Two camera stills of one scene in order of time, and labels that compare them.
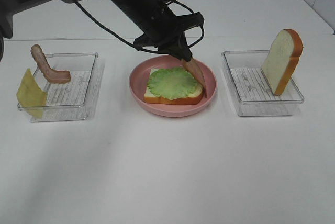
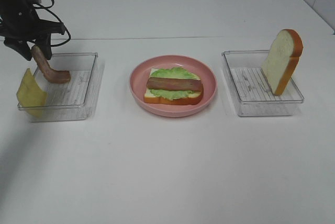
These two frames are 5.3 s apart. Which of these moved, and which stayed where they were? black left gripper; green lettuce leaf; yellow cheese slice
Moved: black left gripper
Stayed: green lettuce leaf; yellow cheese slice
